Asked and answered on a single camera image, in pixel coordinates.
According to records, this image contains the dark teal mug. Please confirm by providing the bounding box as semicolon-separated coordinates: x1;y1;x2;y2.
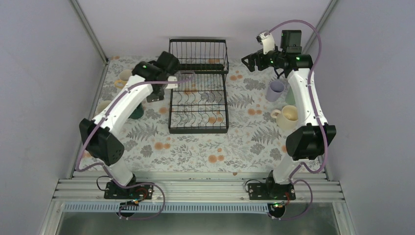
129;104;144;119

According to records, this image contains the lavender plastic cup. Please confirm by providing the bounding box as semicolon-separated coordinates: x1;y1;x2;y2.
266;79;285;102

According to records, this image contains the yellow mug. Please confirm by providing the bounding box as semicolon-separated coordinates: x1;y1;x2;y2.
114;70;132;89

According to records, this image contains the cream ribbed mug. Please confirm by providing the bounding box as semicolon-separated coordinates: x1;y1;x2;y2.
270;105;298;130

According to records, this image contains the light green plastic cup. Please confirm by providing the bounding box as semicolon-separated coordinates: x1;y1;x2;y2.
285;87;296;106

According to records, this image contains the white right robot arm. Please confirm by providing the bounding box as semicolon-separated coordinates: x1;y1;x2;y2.
241;30;336;199

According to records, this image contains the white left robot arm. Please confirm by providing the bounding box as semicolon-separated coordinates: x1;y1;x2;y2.
75;51;180;198

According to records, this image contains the floral table mat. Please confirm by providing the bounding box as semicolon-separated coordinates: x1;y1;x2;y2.
85;55;322;173

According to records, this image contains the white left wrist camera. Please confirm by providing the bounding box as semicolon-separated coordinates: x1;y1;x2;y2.
165;76;178;89

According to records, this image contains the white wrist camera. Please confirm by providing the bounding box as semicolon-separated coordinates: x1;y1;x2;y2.
256;30;276;55
165;76;178;89

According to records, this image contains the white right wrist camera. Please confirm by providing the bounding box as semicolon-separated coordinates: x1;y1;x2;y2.
256;30;276;55

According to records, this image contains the black wire dish rack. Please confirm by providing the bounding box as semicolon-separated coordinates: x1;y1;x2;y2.
168;38;229;134

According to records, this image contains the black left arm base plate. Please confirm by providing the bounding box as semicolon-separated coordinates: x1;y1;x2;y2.
104;181;154;200

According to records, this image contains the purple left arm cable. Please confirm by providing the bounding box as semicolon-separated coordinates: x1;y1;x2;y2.
75;70;197;222

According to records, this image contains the aluminium front rail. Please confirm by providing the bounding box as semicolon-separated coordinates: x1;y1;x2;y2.
41;171;355;235

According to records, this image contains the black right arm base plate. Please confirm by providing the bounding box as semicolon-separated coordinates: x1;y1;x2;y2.
248;183;296;200

